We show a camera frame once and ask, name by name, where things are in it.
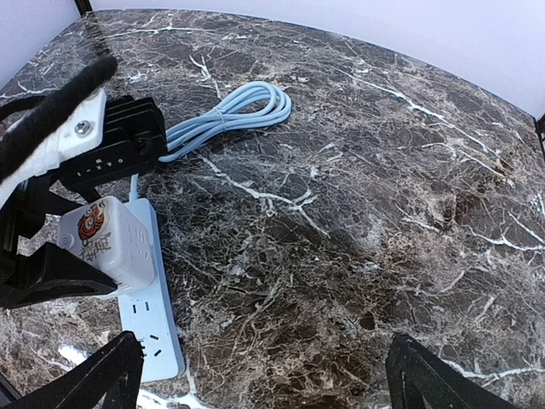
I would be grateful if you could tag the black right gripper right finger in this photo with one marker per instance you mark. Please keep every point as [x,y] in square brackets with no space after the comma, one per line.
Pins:
[417,378]

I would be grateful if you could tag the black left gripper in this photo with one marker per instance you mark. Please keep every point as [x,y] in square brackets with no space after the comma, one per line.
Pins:
[50,272]

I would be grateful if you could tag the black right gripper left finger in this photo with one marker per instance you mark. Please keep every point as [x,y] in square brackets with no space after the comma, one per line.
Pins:
[110,377]

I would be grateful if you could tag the white cube socket adapter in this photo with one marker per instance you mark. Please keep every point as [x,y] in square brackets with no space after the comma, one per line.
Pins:
[107,236]

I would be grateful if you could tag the blue power strip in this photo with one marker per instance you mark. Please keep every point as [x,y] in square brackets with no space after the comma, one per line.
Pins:
[148,313]

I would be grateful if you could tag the left black frame post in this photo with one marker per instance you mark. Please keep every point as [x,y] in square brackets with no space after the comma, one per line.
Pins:
[84,7]

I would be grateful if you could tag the black frame post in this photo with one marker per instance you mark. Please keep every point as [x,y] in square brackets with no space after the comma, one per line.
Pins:
[540,131]
[84,7]

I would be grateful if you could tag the right black frame post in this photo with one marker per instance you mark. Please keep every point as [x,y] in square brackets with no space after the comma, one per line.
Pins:
[540,131]

